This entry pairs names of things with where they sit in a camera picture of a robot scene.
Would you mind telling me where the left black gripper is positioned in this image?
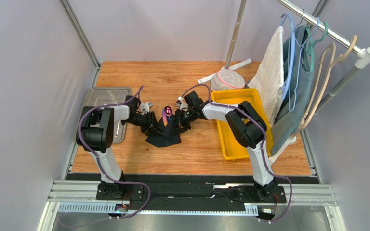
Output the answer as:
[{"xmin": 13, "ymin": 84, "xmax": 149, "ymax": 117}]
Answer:
[{"xmin": 122, "ymin": 111, "xmax": 164, "ymax": 137}]

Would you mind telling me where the black paper napkin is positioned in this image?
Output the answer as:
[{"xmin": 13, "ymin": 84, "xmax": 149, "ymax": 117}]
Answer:
[{"xmin": 145, "ymin": 118, "xmax": 181, "ymax": 148}]

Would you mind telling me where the iridescent spoon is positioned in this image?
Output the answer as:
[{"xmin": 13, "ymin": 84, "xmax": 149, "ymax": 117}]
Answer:
[{"xmin": 163, "ymin": 106, "xmax": 172, "ymax": 124}]

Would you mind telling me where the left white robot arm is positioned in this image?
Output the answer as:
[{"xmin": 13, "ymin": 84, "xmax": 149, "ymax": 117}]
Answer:
[{"xmin": 76, "ymin": 95, "xmax": 164, "ymax": 198}]

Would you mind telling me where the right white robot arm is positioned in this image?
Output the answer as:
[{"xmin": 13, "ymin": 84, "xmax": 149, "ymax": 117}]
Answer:
[{"xmin": 171, "ymin": 91, "xmax": 278, "ymax": 200}]

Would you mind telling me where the silver metal tray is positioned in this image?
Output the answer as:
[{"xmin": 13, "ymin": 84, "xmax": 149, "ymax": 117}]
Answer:
[{"xmin": 83, "ymin": 87, "xmax": 132, "ymax": 144}]

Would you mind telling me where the yellow plastic bin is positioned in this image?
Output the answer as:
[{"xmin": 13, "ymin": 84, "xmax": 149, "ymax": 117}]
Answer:
[{"xmin": 211, "ymin": 88, "xmax": 273, "ymax": 161}]

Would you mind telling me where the white mesh bowl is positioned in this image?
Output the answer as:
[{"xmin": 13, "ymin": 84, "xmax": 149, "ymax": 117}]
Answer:
[{"xmin": 210, "ymin": 69, "xmax": 246, "ymax": 91}]

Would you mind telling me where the white towel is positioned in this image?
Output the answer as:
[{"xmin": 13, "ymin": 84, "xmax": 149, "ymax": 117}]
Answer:
[{"xmin": 248, "ymin": 26, "xmax": 284, "ymax": 127}]

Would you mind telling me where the blue hanger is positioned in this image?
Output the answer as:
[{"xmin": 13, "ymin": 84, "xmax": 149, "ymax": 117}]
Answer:
[{"xmin": 281, "ymin": 13, "xmax": 315, "ymax": 114}]

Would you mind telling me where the beige hanger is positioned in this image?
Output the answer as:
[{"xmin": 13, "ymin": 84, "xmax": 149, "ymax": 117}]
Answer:
[
  {"xmin": 298, "ymin": 42, "xmax": 336, "ymax": 131},
  {"xmin": 298, "ymin": 35, "xmax": 358, "ymax": 131}
]

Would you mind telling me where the teal garment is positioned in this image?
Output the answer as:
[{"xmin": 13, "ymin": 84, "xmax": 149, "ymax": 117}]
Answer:
[{"xmin": 271, "ymin": 25, "xmax": 315, "ymax": 156}]

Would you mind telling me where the green hanger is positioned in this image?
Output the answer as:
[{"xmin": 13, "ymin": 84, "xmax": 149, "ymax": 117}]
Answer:
[{"xmin": 305, "ymin": 21, "xmax": 329, "ymax": 72}]

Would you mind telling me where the metal clothes rack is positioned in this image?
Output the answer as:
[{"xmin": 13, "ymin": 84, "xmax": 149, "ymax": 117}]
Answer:
[{"xmin": 198, "ymin": 0, "xmax": 370, "ymax": 165}]

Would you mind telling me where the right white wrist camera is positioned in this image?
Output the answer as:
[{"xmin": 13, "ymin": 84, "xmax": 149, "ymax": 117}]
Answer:
[{"xmin": 176, "ymin": 96, "xmax": 188, "ymax": 111}]

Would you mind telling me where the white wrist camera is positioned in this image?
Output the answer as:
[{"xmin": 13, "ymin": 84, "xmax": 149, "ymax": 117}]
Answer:
[
  {"xmin": 139, "ymin": 102, "xmax": 153, "ymax": 115},
  {"xmin": 176, "ymin": 96, "xmax": 188, "ymax": 111}
]

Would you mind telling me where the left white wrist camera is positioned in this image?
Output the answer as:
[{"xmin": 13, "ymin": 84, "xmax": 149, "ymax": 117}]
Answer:
[{"xmin": 139, "ymin": 102, "xmax": 153, "ymax": 115}]

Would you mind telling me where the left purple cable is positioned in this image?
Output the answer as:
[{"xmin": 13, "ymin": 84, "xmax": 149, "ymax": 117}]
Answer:
[{"xmin": 77, "ymin": 85, "xmax": 152, "ymax": 220}]

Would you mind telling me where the purple cable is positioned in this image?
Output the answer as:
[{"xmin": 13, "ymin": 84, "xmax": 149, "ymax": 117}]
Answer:
[
  {"xmin": 177, "ymin": 84, "xmax": 293, "ymax": 224},
  {"xmin": 77, "ymin": 85, "xmax": 152, "ymax": 220}
]

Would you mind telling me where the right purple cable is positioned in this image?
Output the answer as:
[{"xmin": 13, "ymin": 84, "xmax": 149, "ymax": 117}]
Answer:
[{"xmin": 177, "ymin": 84, "xmax": 293, "ymax": 224}]

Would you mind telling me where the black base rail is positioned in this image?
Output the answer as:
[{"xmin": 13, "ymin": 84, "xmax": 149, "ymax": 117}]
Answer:
[{"xmin": 66, "ymin": 173, "xmax": 318, "ymax": 213}]

